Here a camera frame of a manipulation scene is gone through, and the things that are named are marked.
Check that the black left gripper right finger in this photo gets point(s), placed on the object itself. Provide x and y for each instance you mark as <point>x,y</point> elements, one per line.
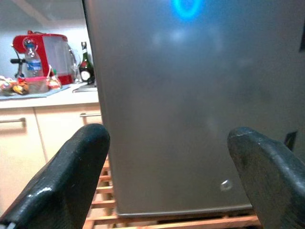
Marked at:
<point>274,186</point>

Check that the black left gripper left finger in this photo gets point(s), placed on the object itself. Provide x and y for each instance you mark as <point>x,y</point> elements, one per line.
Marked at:
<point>62,181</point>

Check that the silver mini fridge door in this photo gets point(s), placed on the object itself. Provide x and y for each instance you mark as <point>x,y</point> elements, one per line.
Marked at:
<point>171,95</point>

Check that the wooden slat rack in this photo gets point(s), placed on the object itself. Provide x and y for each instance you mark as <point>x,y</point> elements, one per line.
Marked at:
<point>102,205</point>

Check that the cream kitchen cabinet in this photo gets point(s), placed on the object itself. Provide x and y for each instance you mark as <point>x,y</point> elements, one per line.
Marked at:
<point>21,152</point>

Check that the blue cloth mat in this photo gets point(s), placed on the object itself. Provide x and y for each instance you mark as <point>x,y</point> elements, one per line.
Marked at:
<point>51,91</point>

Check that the steel sink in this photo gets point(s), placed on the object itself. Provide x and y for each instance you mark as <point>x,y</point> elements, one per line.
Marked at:
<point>84,89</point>

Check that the red and white snack packet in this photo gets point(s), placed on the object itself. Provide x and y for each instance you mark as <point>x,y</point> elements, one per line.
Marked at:
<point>53,82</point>

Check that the pink-lidded plastic container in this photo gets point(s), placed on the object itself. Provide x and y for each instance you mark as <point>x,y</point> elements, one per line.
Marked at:
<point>35,84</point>

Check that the colourful snack packets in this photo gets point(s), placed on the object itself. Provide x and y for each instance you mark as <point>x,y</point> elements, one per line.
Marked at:
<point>12,86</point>

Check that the clear wine glass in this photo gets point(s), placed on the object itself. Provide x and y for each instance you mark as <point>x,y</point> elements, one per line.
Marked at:
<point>76,69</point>

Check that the dark green liquor bottle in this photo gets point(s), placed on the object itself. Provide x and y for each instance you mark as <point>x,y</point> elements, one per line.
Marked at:
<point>84,66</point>

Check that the clear plastic water bottle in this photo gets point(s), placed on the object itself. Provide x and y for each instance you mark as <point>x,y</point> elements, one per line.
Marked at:
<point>33,62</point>

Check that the red coffee machine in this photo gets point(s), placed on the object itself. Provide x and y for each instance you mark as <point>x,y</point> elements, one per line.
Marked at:
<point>53,55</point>

